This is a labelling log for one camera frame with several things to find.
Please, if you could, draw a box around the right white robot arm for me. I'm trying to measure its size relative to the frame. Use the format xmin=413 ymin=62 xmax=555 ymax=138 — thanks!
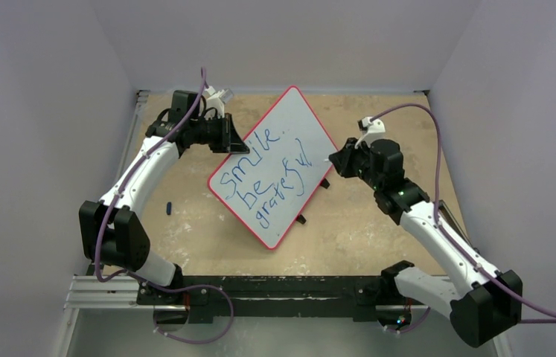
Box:
xmin=328 ymin=138 xmax=523 ymax=347

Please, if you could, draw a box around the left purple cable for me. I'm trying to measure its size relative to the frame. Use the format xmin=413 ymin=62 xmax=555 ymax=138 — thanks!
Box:
xmin=92 ymin=67 xmax=235 ymax=346

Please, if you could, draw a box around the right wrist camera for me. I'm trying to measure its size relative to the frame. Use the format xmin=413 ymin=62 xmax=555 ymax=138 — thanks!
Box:
xmin=355 ymin=117 xmax=386 ymax=149

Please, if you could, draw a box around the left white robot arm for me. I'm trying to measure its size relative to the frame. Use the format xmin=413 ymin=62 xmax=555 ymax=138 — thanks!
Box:
xmin=78 ymin=86 xmax=250 ymax=304

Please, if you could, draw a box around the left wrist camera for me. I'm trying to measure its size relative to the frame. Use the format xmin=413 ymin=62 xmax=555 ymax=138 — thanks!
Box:
xmin=202 ymin=86 xmax=234 ymax=119

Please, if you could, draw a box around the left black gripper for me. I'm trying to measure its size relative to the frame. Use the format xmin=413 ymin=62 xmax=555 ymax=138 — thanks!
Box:
xmin=189 ymin=112 xmax=249 ymax=153

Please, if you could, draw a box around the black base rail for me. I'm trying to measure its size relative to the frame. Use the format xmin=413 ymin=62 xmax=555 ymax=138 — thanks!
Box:
xmin=136 ymin=275 xmax=406 ymax=324

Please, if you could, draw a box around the aluminium frame rail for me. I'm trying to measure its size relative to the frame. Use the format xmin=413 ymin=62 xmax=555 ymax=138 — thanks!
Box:
xmin=55 ymin=90 xmax=151 ymax=357

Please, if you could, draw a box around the red framed whiteboard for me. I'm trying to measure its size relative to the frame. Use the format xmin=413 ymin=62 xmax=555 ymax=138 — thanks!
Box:
xmin=208 ymin=86 xmax=337 ymax=249

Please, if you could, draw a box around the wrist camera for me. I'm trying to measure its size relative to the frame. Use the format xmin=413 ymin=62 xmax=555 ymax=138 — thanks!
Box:
xmin=202 ymin=86 xmax=234 ymax=119
xmin=355 ymin=117 xmax=386 ymax=149

